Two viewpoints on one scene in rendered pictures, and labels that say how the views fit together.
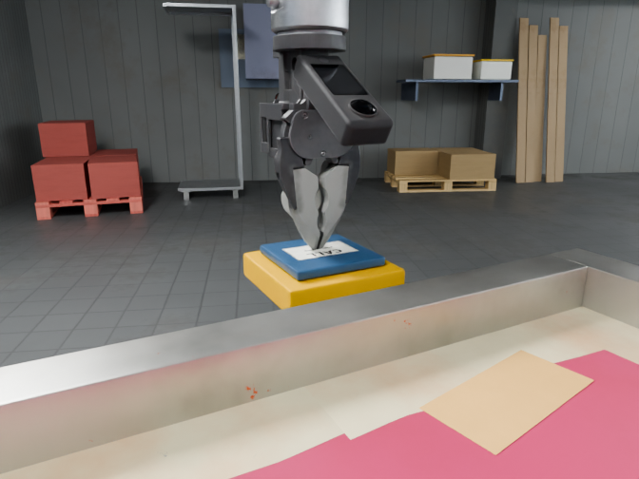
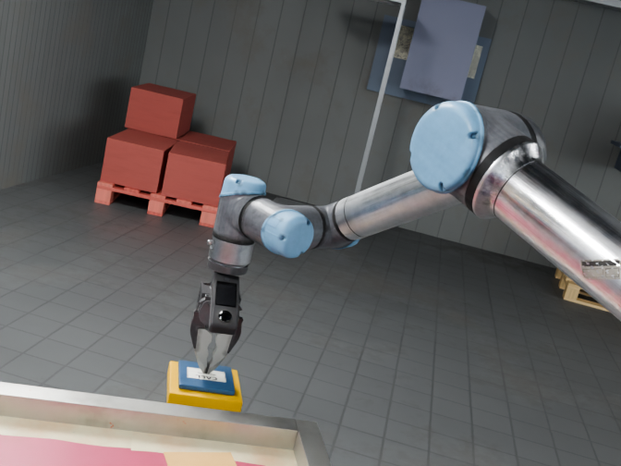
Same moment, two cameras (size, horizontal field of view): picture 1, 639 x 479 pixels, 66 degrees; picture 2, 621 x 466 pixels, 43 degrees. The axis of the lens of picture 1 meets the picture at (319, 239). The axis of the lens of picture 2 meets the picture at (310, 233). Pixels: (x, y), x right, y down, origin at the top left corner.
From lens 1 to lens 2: 0.98 m
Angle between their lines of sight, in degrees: 14
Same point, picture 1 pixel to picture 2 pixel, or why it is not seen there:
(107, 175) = (187, 171)
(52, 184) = (123, 165)
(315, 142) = not seen: hidden behind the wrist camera
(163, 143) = (272, 140)
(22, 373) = (42, 390)
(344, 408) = (139, 442)
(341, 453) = (124, 451)
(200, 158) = (311, 172)
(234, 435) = (97, 435)
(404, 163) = not seen: hidden behind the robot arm
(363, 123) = (219, 324)
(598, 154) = not seen: outside the picture
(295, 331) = (134, 409)
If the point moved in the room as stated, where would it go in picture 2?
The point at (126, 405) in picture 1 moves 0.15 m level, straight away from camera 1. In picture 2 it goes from (68, 412) to (85, 369)
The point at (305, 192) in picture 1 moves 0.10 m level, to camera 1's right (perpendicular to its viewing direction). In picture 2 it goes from (202, 341) to (254, 360)
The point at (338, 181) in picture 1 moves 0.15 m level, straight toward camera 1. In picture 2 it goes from (224, 340) to (183, 366)
